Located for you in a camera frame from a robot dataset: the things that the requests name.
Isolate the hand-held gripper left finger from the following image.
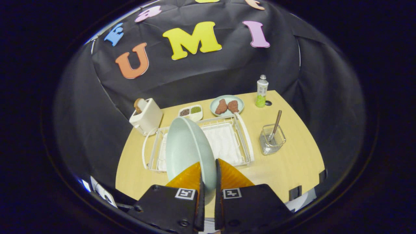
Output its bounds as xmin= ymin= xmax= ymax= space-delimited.
xmin=127 ymin=162 xmax=205 ymax=233

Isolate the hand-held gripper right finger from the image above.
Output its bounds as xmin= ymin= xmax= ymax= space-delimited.
xmin=214 ymin=158 xmax=293 ymax=233

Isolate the large pale green plate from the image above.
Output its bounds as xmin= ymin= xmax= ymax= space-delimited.
xmin=165 ymin=117 xmax=217 ymax=192

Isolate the white wire dish rack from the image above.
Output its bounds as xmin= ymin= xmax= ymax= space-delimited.
xmin=148 ymin=112 xmax=255 ymax=172

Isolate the clear wire basket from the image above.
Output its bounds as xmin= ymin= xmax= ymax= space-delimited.
xmin=260 ymin=124 xmax=287 ymax=156

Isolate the wooden-handled metal spoon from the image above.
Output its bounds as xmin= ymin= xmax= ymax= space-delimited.
xmin=267 ymin=110 xmax=282 ymax=143

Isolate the small pale green food dish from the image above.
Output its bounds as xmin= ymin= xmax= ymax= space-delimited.
xmin=210 ymin=95 xmax=244 ymax=117

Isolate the white drain mat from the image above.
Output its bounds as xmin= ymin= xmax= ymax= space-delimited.
xmin=158 ymin=123 xmax=244 ymax=171

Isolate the white divided seed tray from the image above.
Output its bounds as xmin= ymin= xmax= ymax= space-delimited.
xmin=178 ymin=105 xmax=203 ymax=121

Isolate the white toaster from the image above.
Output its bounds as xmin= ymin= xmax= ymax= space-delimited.
xmin=129 ymin=98 xmax=163 ymax=136

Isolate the green and white bottle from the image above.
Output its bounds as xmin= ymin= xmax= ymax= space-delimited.
xmin=255 ymin=75 xmax=269 ymax=108

